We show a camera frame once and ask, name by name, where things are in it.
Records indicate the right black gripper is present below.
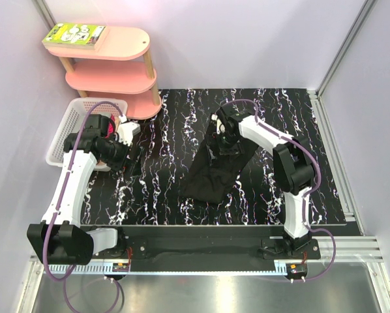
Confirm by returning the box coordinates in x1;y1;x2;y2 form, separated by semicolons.
204;131;244;166

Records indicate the green cover book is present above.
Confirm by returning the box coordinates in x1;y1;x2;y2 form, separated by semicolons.
42;23;109;50

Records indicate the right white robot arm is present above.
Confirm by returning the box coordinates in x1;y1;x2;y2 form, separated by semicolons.
211;108;321;259

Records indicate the white slotted cable duct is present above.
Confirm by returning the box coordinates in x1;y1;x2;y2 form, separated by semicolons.
49;261;130;275

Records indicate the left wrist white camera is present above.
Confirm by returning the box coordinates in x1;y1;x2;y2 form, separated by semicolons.
117;115;140;145

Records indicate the purple cable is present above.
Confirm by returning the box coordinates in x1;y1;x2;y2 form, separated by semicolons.
41;101;127;312
214;98;337;283

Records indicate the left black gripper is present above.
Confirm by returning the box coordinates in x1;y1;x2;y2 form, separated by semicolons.
100;132;143;176

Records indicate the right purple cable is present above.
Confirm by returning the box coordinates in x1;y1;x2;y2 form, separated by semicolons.
214;98;337;283

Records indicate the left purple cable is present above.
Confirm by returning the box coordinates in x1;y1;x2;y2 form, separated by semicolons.
41;101;127;312

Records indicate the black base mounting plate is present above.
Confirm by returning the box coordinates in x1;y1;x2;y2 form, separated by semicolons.
97;226;321;275

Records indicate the magenta t shirt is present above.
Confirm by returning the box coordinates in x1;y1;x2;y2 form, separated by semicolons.
106;118;116;137

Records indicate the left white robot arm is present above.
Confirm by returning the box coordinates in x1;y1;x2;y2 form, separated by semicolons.
27;114;142;265

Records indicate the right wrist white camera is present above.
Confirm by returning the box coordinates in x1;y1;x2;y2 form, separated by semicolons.
211;111;226;135

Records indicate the black marbled table mat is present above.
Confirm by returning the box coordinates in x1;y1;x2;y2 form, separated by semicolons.
81;88;346;226

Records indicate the pink three tier shelf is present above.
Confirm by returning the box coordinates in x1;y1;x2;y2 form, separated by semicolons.
48;26;162;120

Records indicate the wrist white camera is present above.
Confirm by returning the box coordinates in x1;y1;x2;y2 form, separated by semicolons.
211;111;226;135
117;115;140;145

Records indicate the black printed t shirt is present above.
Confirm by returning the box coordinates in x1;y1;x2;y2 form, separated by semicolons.
179;114;258;204

